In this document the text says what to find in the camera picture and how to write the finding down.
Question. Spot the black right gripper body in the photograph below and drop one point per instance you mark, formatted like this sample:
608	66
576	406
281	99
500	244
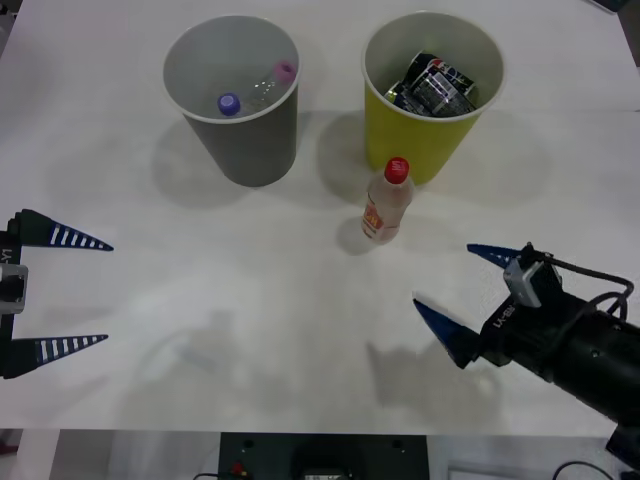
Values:
520	335

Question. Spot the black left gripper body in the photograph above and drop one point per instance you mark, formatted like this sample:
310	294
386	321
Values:
12	252

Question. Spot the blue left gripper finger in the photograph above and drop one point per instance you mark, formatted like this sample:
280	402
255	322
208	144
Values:
50	351
60	234

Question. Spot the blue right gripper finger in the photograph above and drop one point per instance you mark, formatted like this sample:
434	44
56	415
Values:
495	255
450	332

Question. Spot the clear bottle red cap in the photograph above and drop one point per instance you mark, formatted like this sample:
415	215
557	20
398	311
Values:
384	212

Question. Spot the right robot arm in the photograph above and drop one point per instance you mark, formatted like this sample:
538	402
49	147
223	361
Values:
610	362

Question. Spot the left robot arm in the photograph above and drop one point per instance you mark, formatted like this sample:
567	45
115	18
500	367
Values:
12	289

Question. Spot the white table leg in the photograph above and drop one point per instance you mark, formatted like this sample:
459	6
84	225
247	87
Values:
39	455

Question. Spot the yellow-green plastic bin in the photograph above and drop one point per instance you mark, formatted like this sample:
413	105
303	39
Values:
400	137

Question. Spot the black robot torso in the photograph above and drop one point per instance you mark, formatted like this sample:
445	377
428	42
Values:
320	457

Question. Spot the black can blue red print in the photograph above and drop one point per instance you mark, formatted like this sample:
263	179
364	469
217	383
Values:
442	75

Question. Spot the grey plastic bin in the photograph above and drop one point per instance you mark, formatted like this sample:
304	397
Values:
250	147

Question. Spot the clear bottle purple cap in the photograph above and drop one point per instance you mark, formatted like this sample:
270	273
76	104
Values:
229	105

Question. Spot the clear bottle pink cap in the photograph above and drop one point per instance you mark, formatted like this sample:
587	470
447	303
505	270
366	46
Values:
285	72

